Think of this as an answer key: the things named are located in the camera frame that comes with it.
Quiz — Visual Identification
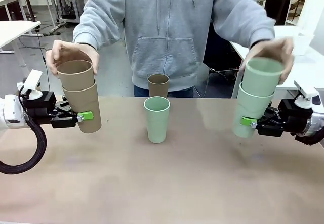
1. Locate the black pole stand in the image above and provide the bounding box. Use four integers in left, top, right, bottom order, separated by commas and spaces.
21, 0, 36, 22

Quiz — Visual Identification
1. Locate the white side table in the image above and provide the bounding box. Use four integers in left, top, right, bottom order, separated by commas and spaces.
0, 20, 42, 68

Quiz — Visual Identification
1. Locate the person body grey hoodie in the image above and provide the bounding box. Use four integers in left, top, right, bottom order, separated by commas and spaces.
80, 0, 266, 98

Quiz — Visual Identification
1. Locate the person's right forearm grey sleeve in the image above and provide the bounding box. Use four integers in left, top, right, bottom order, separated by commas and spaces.
72, 14, 122, 51

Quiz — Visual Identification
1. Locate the white plastic basket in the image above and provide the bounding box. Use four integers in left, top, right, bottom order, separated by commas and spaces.
274, 25, 315, 57

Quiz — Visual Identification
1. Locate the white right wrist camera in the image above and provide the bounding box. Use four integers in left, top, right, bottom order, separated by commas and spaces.
294, 79, 320, 107

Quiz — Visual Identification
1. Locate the black monitor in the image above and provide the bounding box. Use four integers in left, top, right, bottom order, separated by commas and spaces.
263, 0, 291, 26

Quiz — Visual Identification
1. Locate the green cup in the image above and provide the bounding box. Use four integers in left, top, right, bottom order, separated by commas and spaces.
245, 58, 285, 96
143, 96, 171, 144
231, 81, 275, 138

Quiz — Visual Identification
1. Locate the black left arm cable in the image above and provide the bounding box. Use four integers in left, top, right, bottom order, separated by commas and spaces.
0, 119, 48, 175

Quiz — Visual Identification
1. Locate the brown cup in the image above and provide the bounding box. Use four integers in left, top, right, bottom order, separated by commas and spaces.
147, 74, 170, 98
62, 78, 102, 134
56, 60, 97, 92

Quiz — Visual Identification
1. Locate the person's right hand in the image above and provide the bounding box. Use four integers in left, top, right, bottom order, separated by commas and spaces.
45, 39, 100, 77

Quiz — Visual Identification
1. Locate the person's left forearm grey sleeve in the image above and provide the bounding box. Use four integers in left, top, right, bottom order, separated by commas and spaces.
222, 6, 276, 50

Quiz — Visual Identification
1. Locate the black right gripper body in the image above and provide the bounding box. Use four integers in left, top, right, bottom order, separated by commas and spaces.
276, 98, 315, 137

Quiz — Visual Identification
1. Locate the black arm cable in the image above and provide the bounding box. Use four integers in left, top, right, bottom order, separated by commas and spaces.
295, 130, 324, 147
0, 119, 48, 175

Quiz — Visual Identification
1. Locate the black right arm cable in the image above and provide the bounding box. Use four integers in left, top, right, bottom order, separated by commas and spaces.
295, 130, 324, 147

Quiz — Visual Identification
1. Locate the person's left hand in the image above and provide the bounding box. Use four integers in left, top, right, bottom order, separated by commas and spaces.
241, 37, 295, 85

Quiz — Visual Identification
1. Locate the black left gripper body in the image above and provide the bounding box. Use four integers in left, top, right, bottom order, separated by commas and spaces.
24, 92, 57, 126

